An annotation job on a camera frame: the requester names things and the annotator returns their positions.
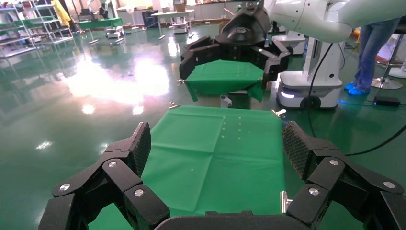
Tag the green table cloth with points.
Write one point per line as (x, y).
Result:
(206, 165)
(225, 76)

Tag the black power adapter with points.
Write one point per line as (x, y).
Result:
(387, 101)

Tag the chrome pedestal stool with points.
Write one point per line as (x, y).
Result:
(385, 83)

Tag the metal storage shelf rack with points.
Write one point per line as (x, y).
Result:
(16, 31)
(47, 22)

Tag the yellow hanging garment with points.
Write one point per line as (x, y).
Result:
(62, 12)

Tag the table with green cloth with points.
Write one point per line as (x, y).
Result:
(100, 23)

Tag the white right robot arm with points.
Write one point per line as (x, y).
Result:
(317, 19)

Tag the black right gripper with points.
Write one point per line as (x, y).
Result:
(244, 31)

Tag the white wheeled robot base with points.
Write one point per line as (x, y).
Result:
(323, 82)

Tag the person in blue jeans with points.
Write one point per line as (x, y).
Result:
(371, 47)

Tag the white work table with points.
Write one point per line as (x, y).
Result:
(173, 13)

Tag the black cabinet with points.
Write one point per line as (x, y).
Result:
(149, 18)

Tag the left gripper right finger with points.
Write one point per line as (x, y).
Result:
(333, 184)

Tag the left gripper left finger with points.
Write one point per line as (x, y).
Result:
(120, 177)

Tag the small white robot base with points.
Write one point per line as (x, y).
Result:
(291, 43)
(180, 28)

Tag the silver metal cloth clip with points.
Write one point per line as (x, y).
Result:
(180, 82)
(283, 201)
(174, 105)
(279, 113)

